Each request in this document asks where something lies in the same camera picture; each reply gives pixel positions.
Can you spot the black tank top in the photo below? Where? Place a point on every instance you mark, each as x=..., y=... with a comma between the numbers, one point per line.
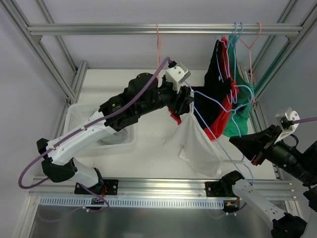
x=211, y=94

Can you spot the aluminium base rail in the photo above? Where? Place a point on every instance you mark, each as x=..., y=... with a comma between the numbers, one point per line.
x=166, y=188

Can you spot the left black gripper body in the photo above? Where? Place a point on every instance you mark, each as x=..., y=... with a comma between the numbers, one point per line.
x=182, y=99

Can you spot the red tank top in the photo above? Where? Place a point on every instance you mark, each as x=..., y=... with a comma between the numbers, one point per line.
x=217, y=128

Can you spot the grey tank top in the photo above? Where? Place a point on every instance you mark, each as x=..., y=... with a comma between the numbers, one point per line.
x=116, y=138

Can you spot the green tank top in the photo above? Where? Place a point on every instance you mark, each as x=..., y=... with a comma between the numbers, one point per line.
x=237, y=122

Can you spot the aluminium frame posts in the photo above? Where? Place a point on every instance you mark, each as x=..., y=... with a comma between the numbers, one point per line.
x=276, y=72
x=71, y=89

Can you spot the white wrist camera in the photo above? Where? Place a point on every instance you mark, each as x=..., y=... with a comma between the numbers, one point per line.
x=176, y=74
x=285, y=119

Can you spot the white plastic basket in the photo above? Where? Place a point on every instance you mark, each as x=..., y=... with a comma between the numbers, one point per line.
x=80, y=112

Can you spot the white slotted cable duct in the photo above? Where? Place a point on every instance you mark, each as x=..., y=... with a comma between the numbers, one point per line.
x=133, y=202

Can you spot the pink hanger with green top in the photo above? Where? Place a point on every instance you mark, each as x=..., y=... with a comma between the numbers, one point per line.
x=250, y=47

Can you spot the aluminium frame left posts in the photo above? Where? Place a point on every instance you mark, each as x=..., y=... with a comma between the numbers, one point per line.
x=71, y=89

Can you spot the aluminium hanging rail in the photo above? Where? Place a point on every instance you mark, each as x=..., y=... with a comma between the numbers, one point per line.
x=167, y=29

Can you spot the aluminium frame right posts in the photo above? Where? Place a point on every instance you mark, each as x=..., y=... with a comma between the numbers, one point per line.
x=276, y=72

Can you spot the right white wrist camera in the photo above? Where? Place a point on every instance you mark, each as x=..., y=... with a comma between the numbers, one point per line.
x=285, y=119

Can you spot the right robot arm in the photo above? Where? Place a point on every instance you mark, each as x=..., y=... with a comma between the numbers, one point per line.
x=290, y=162

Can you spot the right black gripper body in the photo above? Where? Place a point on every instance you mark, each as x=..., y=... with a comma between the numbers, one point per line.
x=265, y=145

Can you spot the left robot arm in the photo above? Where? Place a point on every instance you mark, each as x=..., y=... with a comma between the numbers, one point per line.
x=142, y=96

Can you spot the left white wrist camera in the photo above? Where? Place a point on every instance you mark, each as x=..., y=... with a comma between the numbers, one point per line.
x=176, y=74

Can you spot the white tank top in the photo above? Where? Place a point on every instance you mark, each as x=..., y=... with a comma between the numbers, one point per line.
x=193, y=146

